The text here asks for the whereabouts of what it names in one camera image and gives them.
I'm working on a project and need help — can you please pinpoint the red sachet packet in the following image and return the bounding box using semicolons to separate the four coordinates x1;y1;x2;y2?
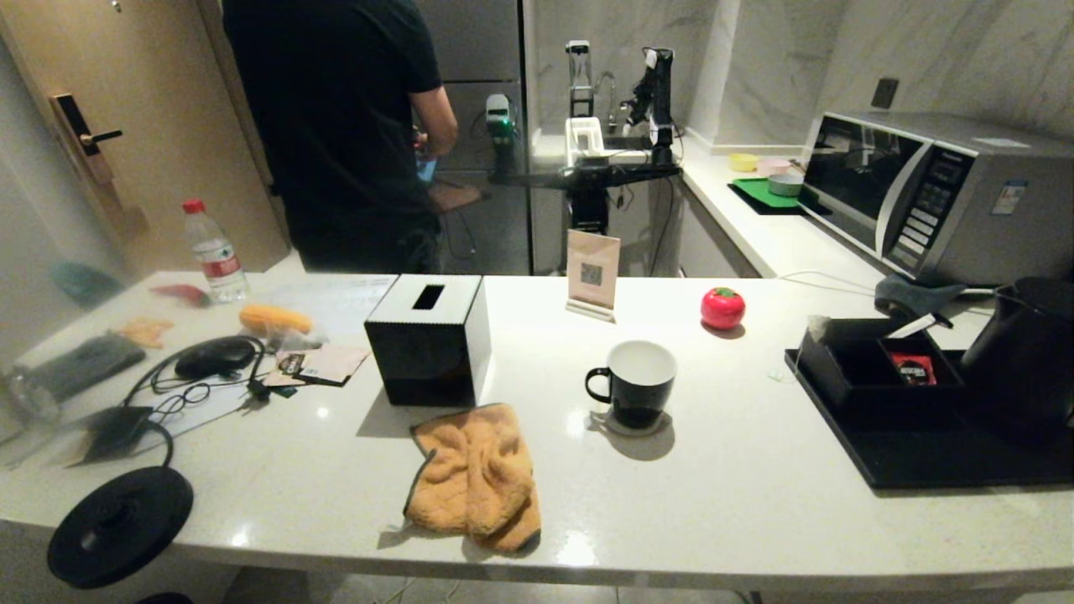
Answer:
887;352;936;387

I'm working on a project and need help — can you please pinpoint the white power cable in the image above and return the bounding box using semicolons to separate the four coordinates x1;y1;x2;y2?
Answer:
772;270;999;299

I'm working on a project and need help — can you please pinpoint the red tomato toy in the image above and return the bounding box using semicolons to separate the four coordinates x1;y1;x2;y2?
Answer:
701;287;747;331

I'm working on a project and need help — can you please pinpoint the black computer mouse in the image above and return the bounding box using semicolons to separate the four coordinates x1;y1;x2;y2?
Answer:
175;336;259;380

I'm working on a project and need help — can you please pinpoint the dark green card box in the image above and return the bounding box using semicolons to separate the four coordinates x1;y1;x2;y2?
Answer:
80;406;156;464

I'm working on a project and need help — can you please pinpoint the black background shelf board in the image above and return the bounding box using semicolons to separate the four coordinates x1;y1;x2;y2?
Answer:
489;164;682;190

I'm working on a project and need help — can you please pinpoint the beige QR code sign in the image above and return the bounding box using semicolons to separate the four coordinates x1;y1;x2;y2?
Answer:
564;229;622;324

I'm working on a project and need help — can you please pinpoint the person in black shirt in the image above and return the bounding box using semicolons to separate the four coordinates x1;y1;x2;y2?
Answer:
222;0;461;276

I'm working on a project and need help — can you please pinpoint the device with green light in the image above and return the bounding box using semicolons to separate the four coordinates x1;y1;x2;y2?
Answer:
485;94;515;177

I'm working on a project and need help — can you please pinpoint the yellow corn cob toy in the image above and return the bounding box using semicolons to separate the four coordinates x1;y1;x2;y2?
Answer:
239;305;315;336

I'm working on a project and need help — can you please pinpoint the large black serving tray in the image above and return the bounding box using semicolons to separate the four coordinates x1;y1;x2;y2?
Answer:
784;348;1074;489

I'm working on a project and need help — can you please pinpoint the black compartment organizer box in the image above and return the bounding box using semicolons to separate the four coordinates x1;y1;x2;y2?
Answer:
795;317;966;408

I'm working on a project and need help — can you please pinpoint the teal round object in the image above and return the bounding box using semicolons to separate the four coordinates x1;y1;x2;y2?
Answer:
50;262;125;307

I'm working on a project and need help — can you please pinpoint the black tissue box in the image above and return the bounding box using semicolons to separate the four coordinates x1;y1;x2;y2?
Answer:
364;274;492;409

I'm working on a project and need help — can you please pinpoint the orange fluffy towel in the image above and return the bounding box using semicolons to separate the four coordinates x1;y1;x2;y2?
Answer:
404;403;543;555

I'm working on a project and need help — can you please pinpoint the round grey coaster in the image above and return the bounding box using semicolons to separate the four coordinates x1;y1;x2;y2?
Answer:
590;407;672;439

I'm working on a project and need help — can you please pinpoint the chrome faucet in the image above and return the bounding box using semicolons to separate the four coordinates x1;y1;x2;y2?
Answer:
594;71;620;137

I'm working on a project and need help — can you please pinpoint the wooden door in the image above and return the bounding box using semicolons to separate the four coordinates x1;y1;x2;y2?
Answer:
0;0;290;278

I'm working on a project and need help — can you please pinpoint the black round kettle base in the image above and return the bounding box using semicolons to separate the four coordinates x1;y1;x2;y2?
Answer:
47;466;195;589

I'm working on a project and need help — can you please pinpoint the white stick sachet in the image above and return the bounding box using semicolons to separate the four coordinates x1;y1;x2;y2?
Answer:
881;313;955;341

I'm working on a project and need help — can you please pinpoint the black power cable with plug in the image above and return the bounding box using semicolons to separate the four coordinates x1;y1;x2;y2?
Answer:
124;336;274;466

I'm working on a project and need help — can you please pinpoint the white plastic stand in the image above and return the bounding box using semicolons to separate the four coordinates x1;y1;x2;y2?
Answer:
564;117;607;169

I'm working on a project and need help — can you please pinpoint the orange fries toy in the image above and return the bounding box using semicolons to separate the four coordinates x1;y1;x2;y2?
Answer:
116;317;175;349

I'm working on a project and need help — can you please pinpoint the clear water bottle red cap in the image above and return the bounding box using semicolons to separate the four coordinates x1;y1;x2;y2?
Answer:
183;199;250;305

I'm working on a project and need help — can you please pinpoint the pink flat packet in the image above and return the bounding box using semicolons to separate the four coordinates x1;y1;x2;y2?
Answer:
264;344;372;388

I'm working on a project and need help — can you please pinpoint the silver microwave oven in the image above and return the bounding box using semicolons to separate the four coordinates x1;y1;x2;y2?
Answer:
799;112;1074;289

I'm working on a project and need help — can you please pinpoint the black door lock handle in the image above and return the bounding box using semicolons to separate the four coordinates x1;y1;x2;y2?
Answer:
49;94;124;187

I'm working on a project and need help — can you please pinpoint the black mug white inside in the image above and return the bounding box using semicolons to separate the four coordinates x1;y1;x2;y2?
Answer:
585;340;678;430

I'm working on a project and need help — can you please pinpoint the black electric kettle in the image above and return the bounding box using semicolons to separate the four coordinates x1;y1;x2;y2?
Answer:
959;277;1074;445

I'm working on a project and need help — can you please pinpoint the grey blue rag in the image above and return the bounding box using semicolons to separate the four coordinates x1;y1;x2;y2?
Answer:
874;275;967;320

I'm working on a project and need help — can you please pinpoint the green board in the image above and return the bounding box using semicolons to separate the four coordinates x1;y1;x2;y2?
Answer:
732;178;811;211

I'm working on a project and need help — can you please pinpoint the small wooden side table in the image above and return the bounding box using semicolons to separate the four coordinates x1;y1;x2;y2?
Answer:
428;180;487;216

